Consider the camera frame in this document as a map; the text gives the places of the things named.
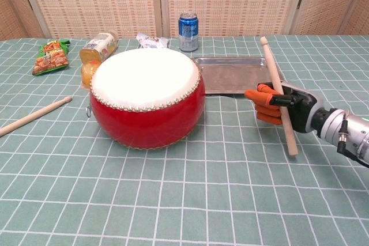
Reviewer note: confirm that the bamboo folding screen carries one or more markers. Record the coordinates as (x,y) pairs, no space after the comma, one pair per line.
(230,1)

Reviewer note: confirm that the silver right hand, orange fingertips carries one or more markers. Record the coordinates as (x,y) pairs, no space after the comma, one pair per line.
(299,107)

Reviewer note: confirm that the yellow tea bottle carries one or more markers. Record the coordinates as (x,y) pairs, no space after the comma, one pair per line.
(99,47)

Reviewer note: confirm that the white snack bag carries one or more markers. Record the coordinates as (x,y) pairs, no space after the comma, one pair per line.
(151,43)

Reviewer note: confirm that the blue soda can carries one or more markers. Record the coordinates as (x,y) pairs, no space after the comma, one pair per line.
(188,33)

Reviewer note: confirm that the stainless steel tray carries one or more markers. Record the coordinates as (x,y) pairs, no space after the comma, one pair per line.
(230,76)

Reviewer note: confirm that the red drum with white head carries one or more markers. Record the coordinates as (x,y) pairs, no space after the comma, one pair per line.
(147,113)

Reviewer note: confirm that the orange fruit jelly cup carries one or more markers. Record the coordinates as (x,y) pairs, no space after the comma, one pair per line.
(88,74)

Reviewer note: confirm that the green checked tablecloth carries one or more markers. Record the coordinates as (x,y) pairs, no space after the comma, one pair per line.
(184,194)

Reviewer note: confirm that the wooden drumstick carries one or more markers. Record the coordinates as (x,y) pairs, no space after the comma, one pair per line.
(271,64)
(34,116)

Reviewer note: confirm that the green snack bag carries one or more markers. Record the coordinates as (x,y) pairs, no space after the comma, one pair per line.
(52,57)

